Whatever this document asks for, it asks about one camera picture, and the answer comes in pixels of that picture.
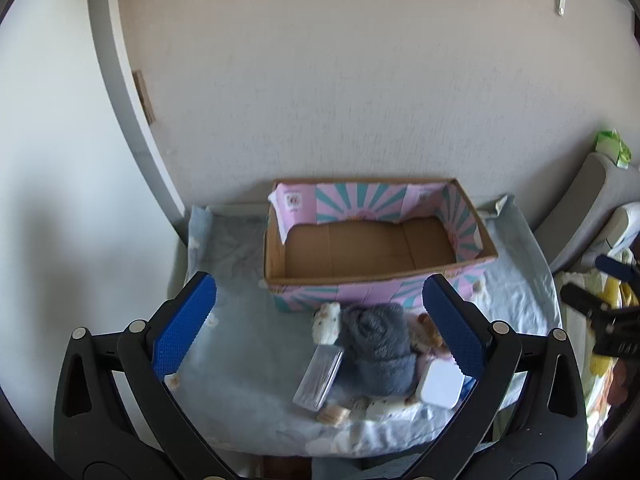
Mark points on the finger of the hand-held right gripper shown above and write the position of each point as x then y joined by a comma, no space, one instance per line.
615,267
582,300

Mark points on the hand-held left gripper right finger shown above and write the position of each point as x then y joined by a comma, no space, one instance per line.
452,325

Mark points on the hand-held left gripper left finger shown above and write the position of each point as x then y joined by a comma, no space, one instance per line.
185,325

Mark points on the brown plush toy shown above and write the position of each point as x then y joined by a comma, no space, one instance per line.
425,335

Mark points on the white plastic box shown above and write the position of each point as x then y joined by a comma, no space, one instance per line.
440,385

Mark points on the grey fluffy slipper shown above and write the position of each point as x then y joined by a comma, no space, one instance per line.
375,350

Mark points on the pink teal striped cardboard box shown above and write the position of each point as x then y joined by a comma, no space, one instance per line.
350,255

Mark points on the white plush toy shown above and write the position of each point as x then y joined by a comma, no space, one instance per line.
325,322

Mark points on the clear plastic case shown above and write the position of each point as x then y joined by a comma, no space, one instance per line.
317,377

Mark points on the yellow printed blanket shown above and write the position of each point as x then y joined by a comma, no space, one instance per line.
597,360

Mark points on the white pillow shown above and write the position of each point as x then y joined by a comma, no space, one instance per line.
622,222

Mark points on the light blue floral tablecloth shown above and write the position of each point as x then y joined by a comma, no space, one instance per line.
240,360

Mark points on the grey cushion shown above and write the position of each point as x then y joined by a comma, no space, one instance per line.
580,210

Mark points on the green tissue packet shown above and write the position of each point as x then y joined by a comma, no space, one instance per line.
612,147

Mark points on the brown wall plate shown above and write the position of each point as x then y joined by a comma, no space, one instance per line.
144,96

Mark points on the grey door frame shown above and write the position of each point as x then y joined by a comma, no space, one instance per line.
115,100

